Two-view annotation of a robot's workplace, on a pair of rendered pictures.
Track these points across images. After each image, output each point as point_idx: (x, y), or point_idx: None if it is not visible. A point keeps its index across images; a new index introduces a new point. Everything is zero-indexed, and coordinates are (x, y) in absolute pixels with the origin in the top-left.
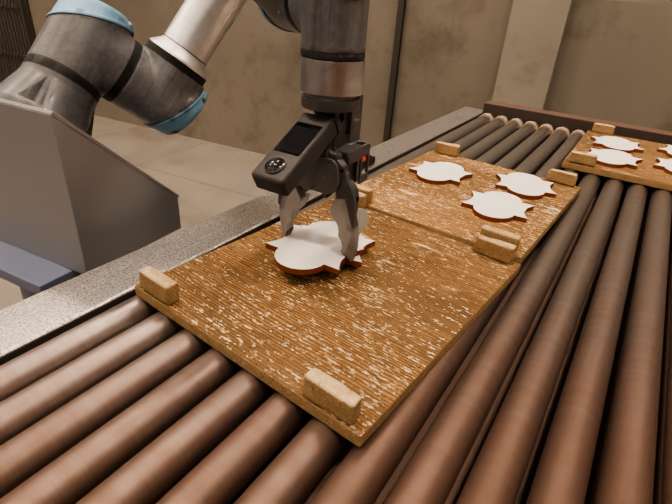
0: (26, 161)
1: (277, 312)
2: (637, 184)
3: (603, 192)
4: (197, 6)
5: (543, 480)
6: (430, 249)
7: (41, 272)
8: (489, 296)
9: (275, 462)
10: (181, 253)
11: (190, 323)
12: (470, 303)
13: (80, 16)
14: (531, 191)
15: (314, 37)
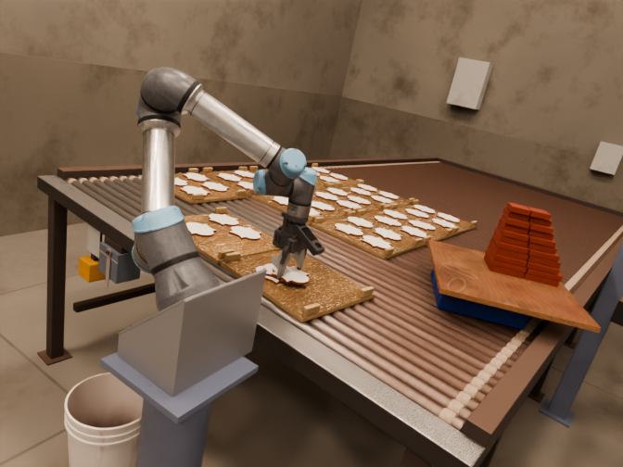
0: (241, 306)
1: (323, 294)
2: (220, 201)
3: None
4: (171, 188)
5: (378, 282)
6: None
7: (243, 366)
8: (314, 259)
9: (378, 309)
10: (262, 310)
11: (328, 309)
12: (318, 263)
13: (184, 220)
14: (234, 221)
15: (310, 199)
